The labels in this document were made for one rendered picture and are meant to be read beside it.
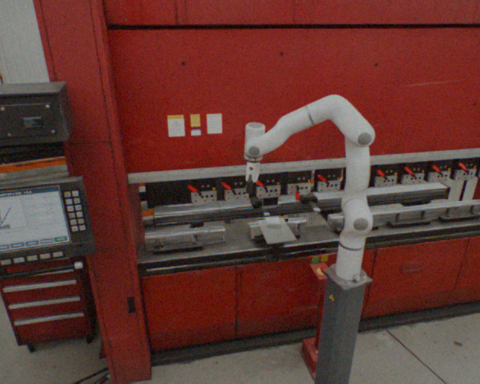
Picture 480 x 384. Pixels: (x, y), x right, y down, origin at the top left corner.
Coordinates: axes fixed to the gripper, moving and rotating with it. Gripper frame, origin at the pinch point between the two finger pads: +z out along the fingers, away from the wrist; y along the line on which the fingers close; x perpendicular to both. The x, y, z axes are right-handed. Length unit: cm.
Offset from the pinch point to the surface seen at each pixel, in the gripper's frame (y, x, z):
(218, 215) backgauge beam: 56, 30, 61
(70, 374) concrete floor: -27, 111, 151
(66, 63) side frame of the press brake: -4, 84, -51
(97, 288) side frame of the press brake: -20, 81, 69
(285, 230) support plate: 34, -18, 49
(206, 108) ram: 37, 33, -23
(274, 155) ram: 48.9, -5.8, 5.8
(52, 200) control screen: -43, 74, -6
